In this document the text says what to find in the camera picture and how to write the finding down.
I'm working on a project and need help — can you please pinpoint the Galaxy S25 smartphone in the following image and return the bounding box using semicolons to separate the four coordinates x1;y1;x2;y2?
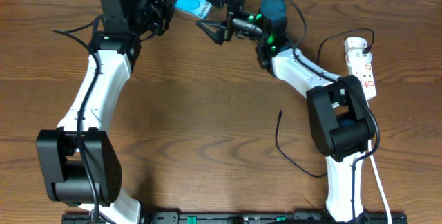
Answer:
175;0;212;19

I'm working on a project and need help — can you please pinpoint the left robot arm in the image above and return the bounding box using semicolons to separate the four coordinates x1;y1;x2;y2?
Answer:
36;0;177;223

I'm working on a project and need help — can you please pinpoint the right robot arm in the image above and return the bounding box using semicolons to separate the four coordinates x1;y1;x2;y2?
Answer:
196;0;381;223

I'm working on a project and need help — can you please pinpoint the white charger plug adapter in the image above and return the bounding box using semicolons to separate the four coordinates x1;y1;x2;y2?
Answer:
344;37;371;54

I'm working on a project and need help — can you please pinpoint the white power strip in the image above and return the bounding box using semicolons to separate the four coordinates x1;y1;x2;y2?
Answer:
345;49;377;100

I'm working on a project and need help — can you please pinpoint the black right camera cable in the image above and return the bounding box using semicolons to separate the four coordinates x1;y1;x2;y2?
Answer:
238;0;381;222

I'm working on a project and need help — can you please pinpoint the black camera cable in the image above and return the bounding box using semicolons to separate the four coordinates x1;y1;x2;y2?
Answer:
238;0;381;222
52;15;104;224

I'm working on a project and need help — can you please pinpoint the black charging cable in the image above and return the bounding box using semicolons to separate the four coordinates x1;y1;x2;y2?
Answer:
275;28;375;178

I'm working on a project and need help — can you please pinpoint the black left camera cable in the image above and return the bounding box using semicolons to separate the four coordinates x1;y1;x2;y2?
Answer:
52;15;104;224

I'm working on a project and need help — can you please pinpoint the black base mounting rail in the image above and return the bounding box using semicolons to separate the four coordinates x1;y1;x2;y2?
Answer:
61;211;408;224

